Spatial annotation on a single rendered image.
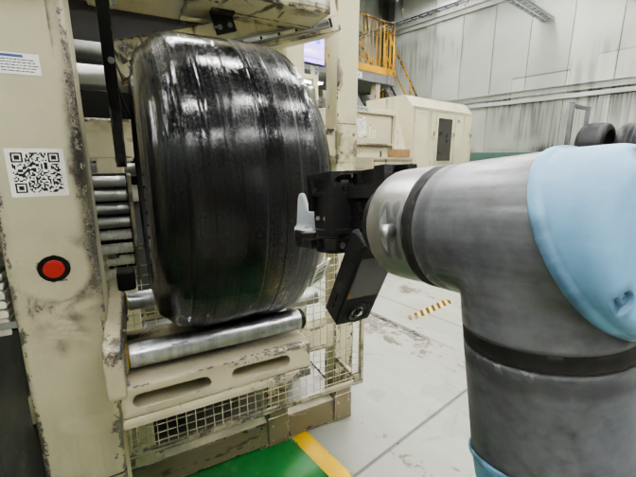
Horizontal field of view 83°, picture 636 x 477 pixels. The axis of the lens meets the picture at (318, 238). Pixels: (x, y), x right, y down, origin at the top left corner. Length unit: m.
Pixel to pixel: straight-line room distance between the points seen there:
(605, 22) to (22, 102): 11.85
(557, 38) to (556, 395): 12.13
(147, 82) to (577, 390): 0.59
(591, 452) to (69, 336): 0.74
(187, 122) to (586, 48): 11.69
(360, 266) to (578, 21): 11.99
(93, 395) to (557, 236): 0.80
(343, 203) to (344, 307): 0.11
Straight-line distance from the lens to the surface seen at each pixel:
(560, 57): 12.15
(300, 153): 0.58
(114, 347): 0.68
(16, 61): 0.75
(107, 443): 0.91
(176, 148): 0.54
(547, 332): 0.21
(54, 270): 0.75
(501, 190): 0.21
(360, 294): 0.37
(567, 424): 0.23
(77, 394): 0.85
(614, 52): 11.82
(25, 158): 0.73
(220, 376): 0.75
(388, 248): 0.27
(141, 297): 0.99
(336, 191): 0.35
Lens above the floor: 1.24
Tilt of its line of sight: 13 degrees down
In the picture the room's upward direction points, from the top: straight up
